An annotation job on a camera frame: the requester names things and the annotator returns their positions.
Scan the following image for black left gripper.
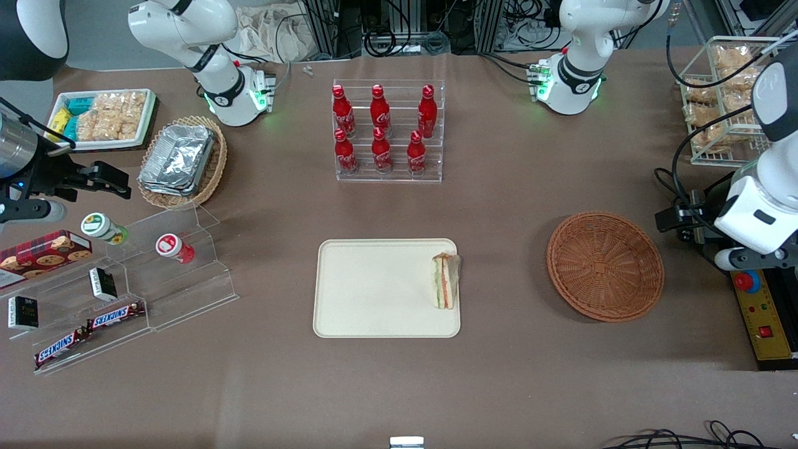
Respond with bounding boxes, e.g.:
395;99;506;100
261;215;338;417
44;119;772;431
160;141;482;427
656;208;719;241

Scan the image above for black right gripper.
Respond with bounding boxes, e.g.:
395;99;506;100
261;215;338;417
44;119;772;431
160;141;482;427
24;148;132;201

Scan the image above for triangle sandwich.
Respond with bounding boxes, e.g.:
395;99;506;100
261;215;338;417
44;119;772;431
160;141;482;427
431;251;462;310

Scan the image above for white rectangular snack tray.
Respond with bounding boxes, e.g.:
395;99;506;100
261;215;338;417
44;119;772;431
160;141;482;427
45;89;156;152

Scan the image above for round brown wicker basket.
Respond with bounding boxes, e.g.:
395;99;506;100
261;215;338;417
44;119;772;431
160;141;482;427
546;211;665;323

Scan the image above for oval tan wicker basket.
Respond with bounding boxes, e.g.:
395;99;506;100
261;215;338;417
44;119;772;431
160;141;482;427
137;115;228;211

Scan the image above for beige plastic serving tray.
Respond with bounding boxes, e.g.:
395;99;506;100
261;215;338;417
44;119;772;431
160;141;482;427
312;238;461;339

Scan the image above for green lid cup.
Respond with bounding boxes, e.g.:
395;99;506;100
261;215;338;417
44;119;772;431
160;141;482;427
80;212;128;245

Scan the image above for small clear cracker bag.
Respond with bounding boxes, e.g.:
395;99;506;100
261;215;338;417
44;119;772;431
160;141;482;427
74;107;103;142

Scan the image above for stacked aluminium foil trays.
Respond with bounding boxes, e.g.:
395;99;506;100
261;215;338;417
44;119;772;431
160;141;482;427
138;124;216;198

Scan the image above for large clear cracker bag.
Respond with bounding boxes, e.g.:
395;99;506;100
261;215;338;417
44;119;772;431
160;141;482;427
92;92;148;141

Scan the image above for yellow snack packet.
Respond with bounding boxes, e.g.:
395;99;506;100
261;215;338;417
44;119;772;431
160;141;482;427
48;107;73;136

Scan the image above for red lid cup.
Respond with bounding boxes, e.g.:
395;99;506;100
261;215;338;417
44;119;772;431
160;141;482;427
155;233;196;264

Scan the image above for clear bag of pastries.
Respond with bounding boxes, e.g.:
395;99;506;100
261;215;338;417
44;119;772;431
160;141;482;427
723;87;760;119
683;79;718;105
720;65;760;92
684;103;719;127
713;45;754;69
689;123;730;155

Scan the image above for red cookie box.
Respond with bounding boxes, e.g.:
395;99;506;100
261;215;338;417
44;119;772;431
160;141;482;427
0;230;94;289

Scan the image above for small black white box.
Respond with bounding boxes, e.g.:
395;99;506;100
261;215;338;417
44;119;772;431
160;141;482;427
89;267;118;302
7;296;39;331

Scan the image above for clear acrylic step shelf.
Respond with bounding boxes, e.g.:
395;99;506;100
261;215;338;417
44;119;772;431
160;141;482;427
0;206;239;376

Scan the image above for snickers chocolate bar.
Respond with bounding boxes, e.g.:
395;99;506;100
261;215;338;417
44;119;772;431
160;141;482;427
85;301;146;331
34;329;91;369

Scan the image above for yellow control panel box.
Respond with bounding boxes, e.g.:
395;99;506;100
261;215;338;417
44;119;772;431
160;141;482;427
729;268;798;372

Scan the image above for crumpled beige cloth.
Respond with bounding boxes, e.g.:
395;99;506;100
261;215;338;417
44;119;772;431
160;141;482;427
232;5;314;64

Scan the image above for red cola bottle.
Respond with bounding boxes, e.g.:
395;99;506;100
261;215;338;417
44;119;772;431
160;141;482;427
417;84;438;139
334;128;360;175
406;130;428;176
332;85;357;138
370;84;392;135
371;127;393;173

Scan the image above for clear acrylic bottle rack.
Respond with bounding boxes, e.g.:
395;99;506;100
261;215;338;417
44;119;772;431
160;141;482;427
332;79;446;183

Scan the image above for black machine power cable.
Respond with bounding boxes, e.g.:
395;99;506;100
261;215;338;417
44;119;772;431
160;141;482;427
653;167;694;216

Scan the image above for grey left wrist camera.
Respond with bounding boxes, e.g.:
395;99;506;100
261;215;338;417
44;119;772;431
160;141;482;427
715;248;798;272

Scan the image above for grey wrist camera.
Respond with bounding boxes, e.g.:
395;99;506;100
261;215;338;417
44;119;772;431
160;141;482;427
715;248;798;272
0;198;67;223

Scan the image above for white wire rack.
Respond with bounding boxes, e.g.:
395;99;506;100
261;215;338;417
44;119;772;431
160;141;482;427
676;36;785;167

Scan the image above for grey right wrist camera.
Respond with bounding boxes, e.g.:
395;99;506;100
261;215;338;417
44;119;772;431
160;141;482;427
0;198;67;223

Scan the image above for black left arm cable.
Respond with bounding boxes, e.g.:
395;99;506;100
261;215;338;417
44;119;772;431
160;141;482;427
665;0;798;216

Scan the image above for black floor cables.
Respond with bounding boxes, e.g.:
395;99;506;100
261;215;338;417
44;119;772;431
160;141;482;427
602;420;769;449

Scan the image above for aluminium frame profile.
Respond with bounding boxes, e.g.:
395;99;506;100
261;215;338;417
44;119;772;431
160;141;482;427
301;0;363;60
686;0;798;39
475;0;507;54

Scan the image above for coiled black cable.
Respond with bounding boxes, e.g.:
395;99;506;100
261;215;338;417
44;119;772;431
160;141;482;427
363;25;398;58

